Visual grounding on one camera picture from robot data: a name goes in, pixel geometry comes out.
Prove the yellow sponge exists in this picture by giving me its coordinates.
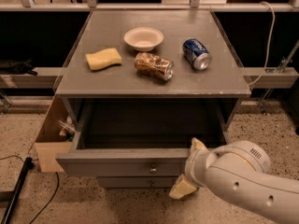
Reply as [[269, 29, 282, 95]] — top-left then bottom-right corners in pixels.
[[85, 48, 122, 71]]

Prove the black bar on floor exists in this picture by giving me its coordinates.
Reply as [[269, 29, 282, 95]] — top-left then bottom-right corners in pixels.
[[0, 157, 35, 224]]

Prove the crushed brown can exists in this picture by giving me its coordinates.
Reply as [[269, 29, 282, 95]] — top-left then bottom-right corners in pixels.
[[135, 52, 174, 81]]

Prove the white hanging cable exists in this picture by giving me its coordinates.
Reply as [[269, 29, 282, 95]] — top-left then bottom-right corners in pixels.
[[248, 0, 277, 88]]

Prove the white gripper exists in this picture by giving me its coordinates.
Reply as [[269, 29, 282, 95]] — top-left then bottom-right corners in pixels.
[[169, 137, 217, 200]]

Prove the grey bottom drawer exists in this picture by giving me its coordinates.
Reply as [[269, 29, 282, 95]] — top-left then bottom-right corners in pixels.
[[97, 176, 177, 189]]

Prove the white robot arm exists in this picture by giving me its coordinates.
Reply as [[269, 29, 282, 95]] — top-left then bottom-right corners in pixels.
[[169, 138, 299, 224]]

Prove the blue soda can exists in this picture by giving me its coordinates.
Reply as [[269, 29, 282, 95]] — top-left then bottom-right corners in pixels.
[[182, 38, 212, 70]]

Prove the grey top drawer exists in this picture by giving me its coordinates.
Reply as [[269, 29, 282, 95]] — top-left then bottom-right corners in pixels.
[[57, 98, 231, 177]]

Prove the grey drawer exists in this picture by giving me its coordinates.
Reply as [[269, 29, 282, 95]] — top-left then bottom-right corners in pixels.
[[97, 176, 177, 189], [57, 98, 231, 177]]

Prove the grey drawer cabinet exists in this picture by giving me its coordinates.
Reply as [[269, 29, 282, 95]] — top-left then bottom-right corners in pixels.
[[53, 8, 252, 189]]

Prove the crumpled trash in box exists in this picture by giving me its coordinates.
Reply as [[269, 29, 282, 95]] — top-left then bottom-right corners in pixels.
[[59, 117, 76, 137]]

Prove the black floor cable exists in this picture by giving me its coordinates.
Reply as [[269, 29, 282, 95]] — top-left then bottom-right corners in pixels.
[[0, 154, 61, 224]]

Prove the white paper bowl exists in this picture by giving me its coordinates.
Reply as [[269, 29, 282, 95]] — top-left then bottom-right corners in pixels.
[[123, 27, 164, 52]]

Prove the cardboard box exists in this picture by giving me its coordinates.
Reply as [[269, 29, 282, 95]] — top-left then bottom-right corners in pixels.
[[35, 97, 72, 173]]

